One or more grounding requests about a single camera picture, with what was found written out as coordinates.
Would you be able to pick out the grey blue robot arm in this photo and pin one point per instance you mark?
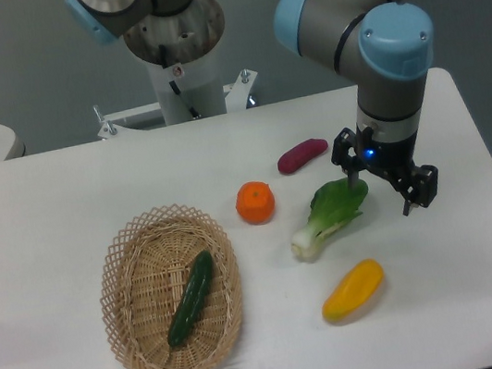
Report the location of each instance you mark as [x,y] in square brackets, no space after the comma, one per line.
[385,47]

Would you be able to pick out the oval wicker basket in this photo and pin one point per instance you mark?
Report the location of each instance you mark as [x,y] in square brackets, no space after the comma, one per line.
[147,270]

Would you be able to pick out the green bok choy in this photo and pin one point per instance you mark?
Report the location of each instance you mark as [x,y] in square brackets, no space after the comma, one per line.
[333,207]

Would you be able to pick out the purple sweet potato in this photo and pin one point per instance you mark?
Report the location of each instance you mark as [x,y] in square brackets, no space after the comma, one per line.
[300,155]

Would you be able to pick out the orange tangerine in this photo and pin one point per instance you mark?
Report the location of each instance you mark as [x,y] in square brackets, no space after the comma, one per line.
[255,202]

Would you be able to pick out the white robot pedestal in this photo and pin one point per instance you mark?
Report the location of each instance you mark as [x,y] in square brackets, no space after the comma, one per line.
[180,55]

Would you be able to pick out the yellow mango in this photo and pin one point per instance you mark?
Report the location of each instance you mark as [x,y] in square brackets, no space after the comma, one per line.
[354,290]

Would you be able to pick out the green cucumber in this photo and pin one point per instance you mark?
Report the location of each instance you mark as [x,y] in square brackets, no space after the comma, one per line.
[193,299]

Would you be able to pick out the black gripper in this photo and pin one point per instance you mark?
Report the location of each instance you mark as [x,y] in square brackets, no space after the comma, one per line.
[416,184]

